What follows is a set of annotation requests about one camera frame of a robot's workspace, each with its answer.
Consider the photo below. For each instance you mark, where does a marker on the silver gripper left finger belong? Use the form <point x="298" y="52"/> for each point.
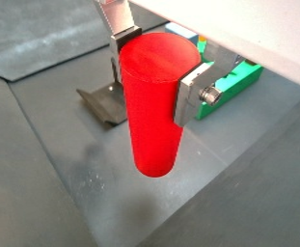
<point x="115" y="14"/>

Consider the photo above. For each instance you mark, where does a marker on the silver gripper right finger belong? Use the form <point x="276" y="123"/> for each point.
<point x="196" y="84"/>

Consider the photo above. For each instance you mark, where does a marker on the light blue pentagon block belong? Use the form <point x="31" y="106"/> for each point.
<point x="183" y="32"/>

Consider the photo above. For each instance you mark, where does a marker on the dark brown block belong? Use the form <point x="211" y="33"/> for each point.
<point x="107" y="103"/>

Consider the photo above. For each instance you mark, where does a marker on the red cylinder peg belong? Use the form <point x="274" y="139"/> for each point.
<point x="154" y="60"/>

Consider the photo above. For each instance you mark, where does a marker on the green shape sorter board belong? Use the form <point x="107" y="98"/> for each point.
<point x="242" y="77"/>

